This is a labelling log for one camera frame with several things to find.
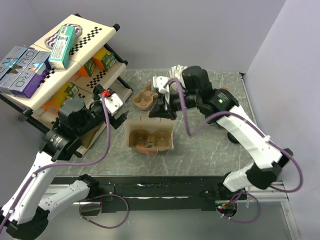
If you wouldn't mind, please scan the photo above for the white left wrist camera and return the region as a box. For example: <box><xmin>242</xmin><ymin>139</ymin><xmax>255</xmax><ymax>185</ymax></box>
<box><xmin>99</xmin><ymin>91</ymin><xmax>124</xmax><ymax>117</ymax></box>

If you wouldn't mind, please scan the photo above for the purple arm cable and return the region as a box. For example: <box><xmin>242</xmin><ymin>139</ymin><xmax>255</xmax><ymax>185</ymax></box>
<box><xmin>166</xmin><ymin>78</ymin><xmax>305</xmax><ymax>223</ymax></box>
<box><xmin>0</xmin><ymin>97</ymin><xmax>130</xmax><ymax>230</ymax></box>

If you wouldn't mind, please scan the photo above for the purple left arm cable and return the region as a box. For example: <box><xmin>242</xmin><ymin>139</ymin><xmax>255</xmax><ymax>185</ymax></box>
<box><xmin>0</xmin><ymin>97</ymin><xmax>130</xmax><ymax>230</ymax></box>

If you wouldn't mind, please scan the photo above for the brown cardboard cup carrier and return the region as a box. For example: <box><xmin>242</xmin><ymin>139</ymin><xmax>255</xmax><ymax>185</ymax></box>
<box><xmin>132</xmin><ymin>81</ymin><xmax>157</xmax><ymax>111</ymax></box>

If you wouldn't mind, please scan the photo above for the silver R+O box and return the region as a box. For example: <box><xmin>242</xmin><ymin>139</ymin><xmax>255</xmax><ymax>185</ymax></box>
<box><xmin>0</xmin><ymin>46</ymin><xmax>28</xmax><ymax>94</ymax></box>

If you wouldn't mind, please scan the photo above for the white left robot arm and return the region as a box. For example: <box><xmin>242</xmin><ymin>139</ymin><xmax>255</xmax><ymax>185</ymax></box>
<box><xmin>0</xmin><ymin>94</ymin><xmax>127</xmax><ymax>240</ymax></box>

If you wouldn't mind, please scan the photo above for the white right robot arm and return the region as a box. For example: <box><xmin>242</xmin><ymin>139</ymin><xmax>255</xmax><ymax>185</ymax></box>
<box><xmin>148</xmin><ymin>66</ymin><xmax>292</xmax><ymax>199</ymax></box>

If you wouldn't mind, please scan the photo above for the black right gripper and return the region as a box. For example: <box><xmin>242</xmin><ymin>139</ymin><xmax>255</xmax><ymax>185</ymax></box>
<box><xmin>148</xmin><ymin>90</ymin><xmax>201</xmax><ymax>121</ymax></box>

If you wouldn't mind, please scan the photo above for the teal product box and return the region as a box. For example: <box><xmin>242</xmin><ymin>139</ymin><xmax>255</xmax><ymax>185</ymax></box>
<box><xmin>48</xmin><ymin>25</ymin><xmax>76</xmax><ymax>70</ymax></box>

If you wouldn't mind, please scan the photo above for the orange green box lower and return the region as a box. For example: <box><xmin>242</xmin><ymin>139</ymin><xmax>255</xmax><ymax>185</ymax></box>
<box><xmin>42</xmin><ymin>81</ymin><xmax>79</xmax><ymax>114</ymax></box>

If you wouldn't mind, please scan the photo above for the orange green box upper right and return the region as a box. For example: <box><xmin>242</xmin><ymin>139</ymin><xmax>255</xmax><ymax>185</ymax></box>
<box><xmin>92</xmin><ymin>47</ymin><xmax>116</xmax><ymax>72</ymax></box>

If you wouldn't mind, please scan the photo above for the orange green box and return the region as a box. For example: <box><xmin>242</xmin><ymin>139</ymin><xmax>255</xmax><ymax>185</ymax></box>
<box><xmin>75</xmin><ymin>58</ymin><xmax>96</xmax><ymax>77</ymax></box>
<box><xmin>92</xmin><ymin>47</ymin><xmax>116</xmax><ymax>72</ymax></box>
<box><xmin>42</xmin><ymin>81</ymin><xmax>79</xmax><ymax>114</ymax></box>

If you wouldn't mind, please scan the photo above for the white wrapped straws bundle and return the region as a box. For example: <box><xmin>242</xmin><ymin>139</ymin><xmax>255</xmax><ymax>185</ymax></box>
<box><xmin>169</xmin><ymin>64</ymin><xmax>187</xmax><ymax>81</ymax></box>

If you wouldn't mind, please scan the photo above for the cream tiered display shelf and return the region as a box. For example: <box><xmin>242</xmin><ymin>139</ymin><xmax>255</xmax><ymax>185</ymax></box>
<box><xmin>0</xmin><ymin>14</ymin><xmax>133</xmax><ymax>134</ymax></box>

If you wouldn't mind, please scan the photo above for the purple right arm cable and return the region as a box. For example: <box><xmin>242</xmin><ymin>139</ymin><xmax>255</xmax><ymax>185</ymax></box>
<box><xmin>166</xmin><ymin>78</ymin><xmax>305</xmax><ymax>223</ymax></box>

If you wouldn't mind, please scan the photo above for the purple wavy pouch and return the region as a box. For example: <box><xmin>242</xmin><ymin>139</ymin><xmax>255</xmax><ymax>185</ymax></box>
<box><xmin>43</xmin><ymin>23</ymin><xmax>84</xmax><ymax>50</ymax></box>

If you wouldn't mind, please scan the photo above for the purple R+O box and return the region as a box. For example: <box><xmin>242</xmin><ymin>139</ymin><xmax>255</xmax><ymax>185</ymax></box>
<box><xmin>9</xmin><ymin>51</ymin><xmax>52</xmax><ymax>99</ymax></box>

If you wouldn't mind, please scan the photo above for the orange green box upper left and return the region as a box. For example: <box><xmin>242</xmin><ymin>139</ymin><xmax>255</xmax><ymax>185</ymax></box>
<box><xmin>75</xmin><ymin>58</ymin><xmax>96</xmax><ymax>77</ymax></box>

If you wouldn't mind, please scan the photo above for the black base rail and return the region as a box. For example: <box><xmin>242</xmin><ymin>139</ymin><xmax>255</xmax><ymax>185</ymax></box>
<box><xmin>49</xmin><ymin>174</ymin><xmax>251</xmax><ymax>214</ymax></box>

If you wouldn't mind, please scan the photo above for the brown paper takeout bag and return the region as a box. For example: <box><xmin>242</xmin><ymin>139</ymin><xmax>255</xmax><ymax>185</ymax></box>
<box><xmin>122</xmin><ymin>115</ymin><xmax>175</xmax><ymax>156</ymax></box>

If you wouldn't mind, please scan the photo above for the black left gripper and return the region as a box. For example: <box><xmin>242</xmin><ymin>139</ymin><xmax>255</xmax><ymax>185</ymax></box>
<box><xmin>75</xmin><ymin>84</ymin><xmax>129</xmax><ymax>137</ymax></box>

